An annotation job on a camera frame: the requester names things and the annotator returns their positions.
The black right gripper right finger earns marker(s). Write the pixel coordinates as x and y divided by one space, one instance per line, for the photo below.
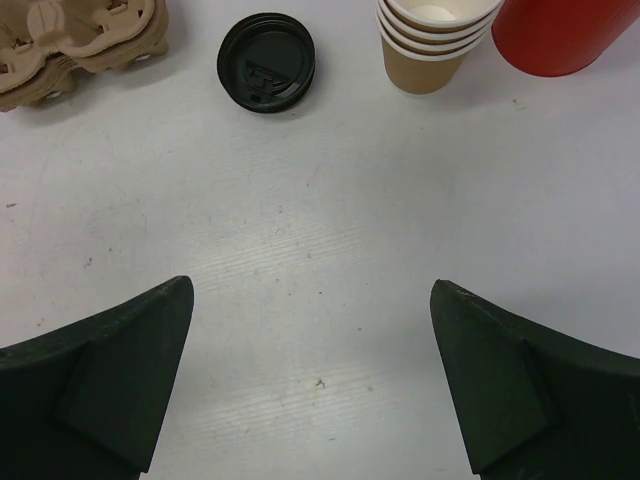
531 402

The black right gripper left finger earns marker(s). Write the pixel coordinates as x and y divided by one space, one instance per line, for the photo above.
88 400

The brown pulp cup carrier stack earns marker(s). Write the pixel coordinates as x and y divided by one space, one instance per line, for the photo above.
43 42

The red ribbed straw cup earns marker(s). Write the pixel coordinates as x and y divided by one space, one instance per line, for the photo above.
556 38

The brown paper cup stack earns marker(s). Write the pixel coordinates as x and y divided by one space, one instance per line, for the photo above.
424 43

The black plastic lid stack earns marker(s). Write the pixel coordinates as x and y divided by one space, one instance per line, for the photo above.
266 62

